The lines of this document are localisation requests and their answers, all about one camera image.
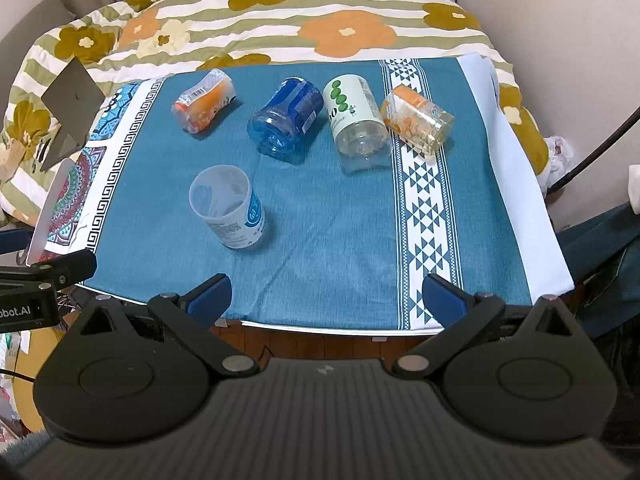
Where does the white blue labelled plastic cup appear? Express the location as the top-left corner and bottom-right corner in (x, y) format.
(189, 165), (266, 249)

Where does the orange clear plastic cup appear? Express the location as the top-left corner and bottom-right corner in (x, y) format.
(381, 84), (454, 157)

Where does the orange labelled plastic cup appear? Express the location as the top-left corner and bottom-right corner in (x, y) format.
(171, 68), (236, 134)

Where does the green white labelled plastic cup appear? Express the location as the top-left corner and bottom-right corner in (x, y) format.
(323, 74), (390, 171)

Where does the blue patterned table cloth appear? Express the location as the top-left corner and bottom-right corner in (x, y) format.
(36, 54), (573, 334)

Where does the white plastic bag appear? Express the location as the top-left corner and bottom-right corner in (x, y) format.
(541, 136), (574, 188)

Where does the grey open laptop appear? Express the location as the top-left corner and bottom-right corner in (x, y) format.
(39, 58), (105, 171)

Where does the black tripod leg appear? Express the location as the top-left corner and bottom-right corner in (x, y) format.
(548, 107), (640, 194)

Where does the floral striped bed quilt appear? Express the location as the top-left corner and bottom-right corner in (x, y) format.
(1, 0), (550, 224)

